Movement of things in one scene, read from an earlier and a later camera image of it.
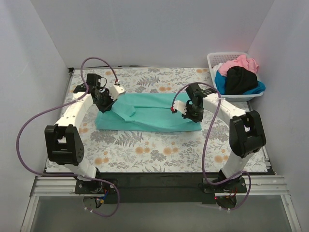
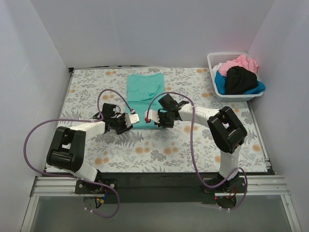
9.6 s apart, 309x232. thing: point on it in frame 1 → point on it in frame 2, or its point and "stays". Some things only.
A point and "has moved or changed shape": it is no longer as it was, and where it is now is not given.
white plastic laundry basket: x=216 y=57 stays
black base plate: x=159 y=188 stays
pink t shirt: x=250 y=64 stays
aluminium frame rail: x=255 y=185 stays
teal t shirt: x=146 y=111 has moved or changed shape
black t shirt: x=240 y=80 stays
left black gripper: x=106 y=105 → x=123 y=124
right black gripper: x=192 y=116 → x=161 y=118
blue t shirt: x=221 y=83 stays
